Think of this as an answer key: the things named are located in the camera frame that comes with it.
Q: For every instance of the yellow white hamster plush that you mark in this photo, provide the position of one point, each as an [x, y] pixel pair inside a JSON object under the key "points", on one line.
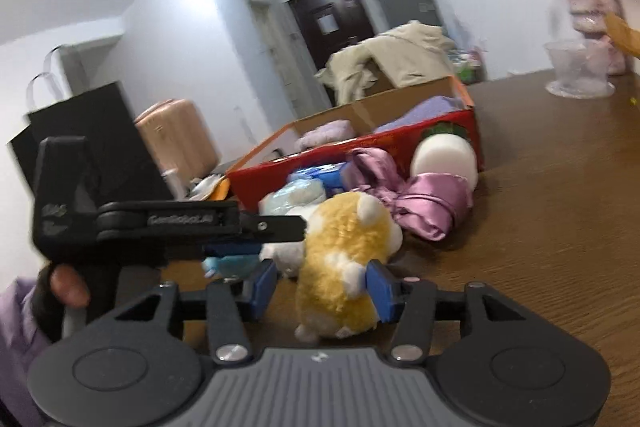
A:
{"points": [[343, 235]]}

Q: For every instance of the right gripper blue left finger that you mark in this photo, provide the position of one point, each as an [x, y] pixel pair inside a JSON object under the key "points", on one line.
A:
{"points": [[225, 307]]}

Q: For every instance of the pink satin bag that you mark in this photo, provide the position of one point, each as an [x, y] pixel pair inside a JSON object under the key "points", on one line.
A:
{"points": [[429, 205]]}

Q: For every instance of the pink wrapped vase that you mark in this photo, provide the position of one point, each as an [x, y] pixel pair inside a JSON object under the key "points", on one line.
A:
{"points": [[588, 18]]}

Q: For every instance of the blue plush toy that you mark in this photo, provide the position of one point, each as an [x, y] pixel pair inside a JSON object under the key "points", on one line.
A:
{"points": [[230, 267]]}

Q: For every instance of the purple fabric pouch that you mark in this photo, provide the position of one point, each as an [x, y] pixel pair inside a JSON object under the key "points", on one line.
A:
{"points": [[436, 106]]}

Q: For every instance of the beige coat on chair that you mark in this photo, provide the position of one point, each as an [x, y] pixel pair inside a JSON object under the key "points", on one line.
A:
{"points": [[409, 54]]}

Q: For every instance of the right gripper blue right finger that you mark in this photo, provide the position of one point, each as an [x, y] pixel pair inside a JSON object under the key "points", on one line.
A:
{"points": [[414, 305]]}

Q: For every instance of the pink suitcase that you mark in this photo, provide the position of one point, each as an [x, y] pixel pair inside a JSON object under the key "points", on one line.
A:
{"points": [[178, 139]]}

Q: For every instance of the black paper bag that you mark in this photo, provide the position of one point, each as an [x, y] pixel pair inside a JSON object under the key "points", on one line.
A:
{"points": [[127, 170]]}

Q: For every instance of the person's left hand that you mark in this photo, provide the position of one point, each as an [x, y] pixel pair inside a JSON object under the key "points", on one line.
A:
{"points": [[57, 288]]}

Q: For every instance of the orange paper tray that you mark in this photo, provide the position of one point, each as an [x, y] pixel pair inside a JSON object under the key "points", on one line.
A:
{"points": [[625, 38]]}

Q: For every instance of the dark entrance door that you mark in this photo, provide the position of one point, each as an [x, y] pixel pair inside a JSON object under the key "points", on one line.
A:
{"points": [[328, 26]]}

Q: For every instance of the lilac fluffy slipper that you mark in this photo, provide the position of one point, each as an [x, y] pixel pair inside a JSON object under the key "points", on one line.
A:
{"points": [[331, 132]]}

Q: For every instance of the clear plastic bowl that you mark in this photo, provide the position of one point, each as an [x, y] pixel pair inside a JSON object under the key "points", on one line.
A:
{"points": [[580, 69]]}

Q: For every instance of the orange small object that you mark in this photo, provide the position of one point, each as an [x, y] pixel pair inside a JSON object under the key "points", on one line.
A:
{"points": [[221, 190]]}

